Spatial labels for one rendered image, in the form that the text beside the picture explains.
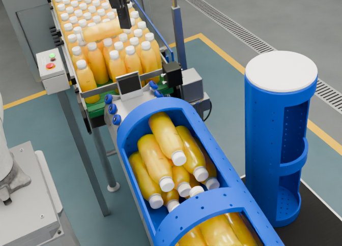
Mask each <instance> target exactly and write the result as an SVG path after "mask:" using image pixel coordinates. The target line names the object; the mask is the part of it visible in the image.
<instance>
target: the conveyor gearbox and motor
mask: <svg viewBox="0 0 342 246"><path fill-rule="evenodd" d="M182 75H183V84H182V85H179V87H180V92H181V99H182V100H184V101H186V102H188V103H189V104H190V105H191V106H192V107H193V108H194V109H195V110H196V112H197V113H198V115H199V116H200V118H201V119H202V121H203V122H204V121H205V120H206V119H207V118H208V117H209V115H210V113H211V110H212V103H211V101H210V98H209V96H208V95H207V94H206V92H204V88H203V78H202V77H201V76H200V75H199V74H198V72H197V71H196V69H195V68H191V69H188V70H184V71H182ZM206 110H210V111H209V114H208V116H207V117H206V118H205V119H204V111H206Z"/></svg>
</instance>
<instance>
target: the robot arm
mask: <svg viewBox="0 0 342 246"><path fill-rule="evenodd" d="M109 3H110V6H111V8H112V9H116V11H117V15H118V19H119V24H120V28H121V29H131V27H132V24H131V19H130V15H129V10H128V5H127V4H130V1H128V0H109ZM3 119H4V109H3V101H2V96H1V93H0V201H1V202H2V203H3V204H4V205H5V206H6V205H9V204H11V203H12V199H11V196H10V194H11V193H13V192H15V191H16V190H18V189H20V188H22V187H26V186H28V185H30V184H31V182H32V180H31V178H30V177H29V176H28V175H26V174H25V173H24V172H23V170H22V169H21V168H20V166H19V165H18V164H17V162H16V161H15V159H14V155H13V153H12V152H10V151H9V150H8V147H7V142H6V138H5V134H4V129H3Z"/></svg>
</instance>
